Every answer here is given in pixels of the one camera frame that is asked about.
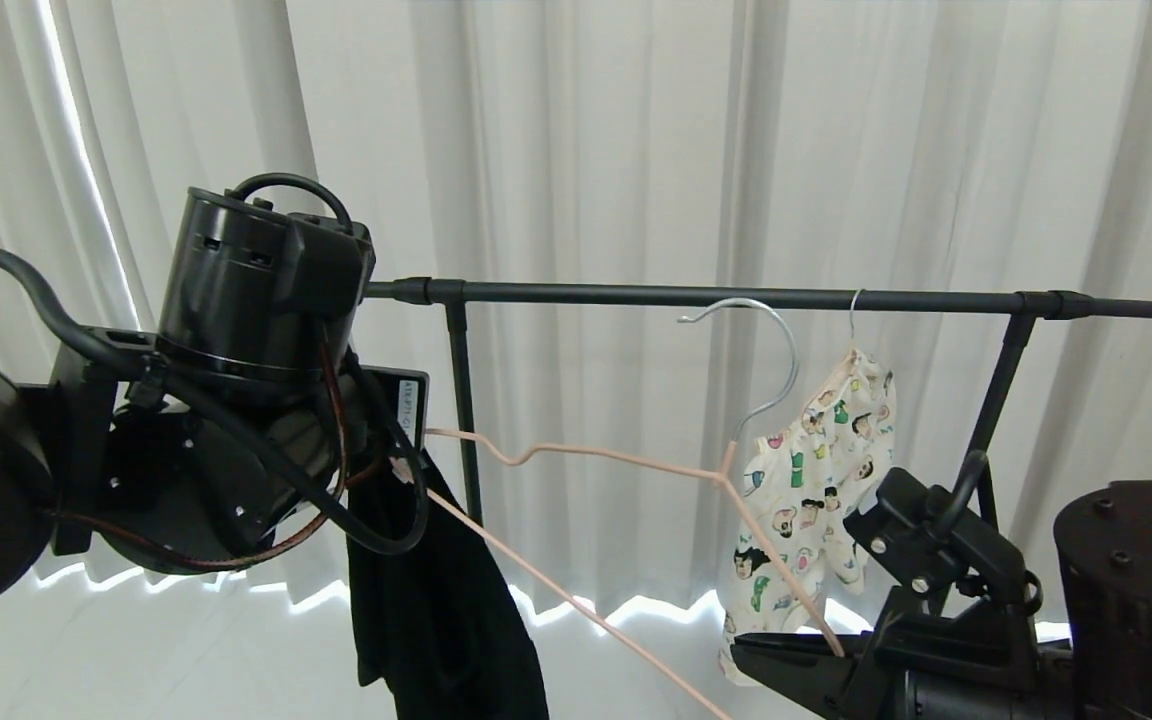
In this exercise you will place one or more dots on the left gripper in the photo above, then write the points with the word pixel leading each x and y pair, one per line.
pixel 186 480

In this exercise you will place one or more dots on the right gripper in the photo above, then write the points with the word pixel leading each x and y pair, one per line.
pixel 956 695

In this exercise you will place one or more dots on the cream printed garment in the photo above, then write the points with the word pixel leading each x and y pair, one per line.
pixel 816 460

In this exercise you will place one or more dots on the black garment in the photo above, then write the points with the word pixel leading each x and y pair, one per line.
pixel 436 620

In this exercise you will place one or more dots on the pink clothes hanger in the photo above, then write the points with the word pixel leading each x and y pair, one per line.
pixel 731 465
pixel 852 320

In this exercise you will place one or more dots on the black clothes rack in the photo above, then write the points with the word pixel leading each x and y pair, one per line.
pixel 636 295

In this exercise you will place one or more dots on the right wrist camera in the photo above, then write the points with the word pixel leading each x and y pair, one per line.
pixel 926 545

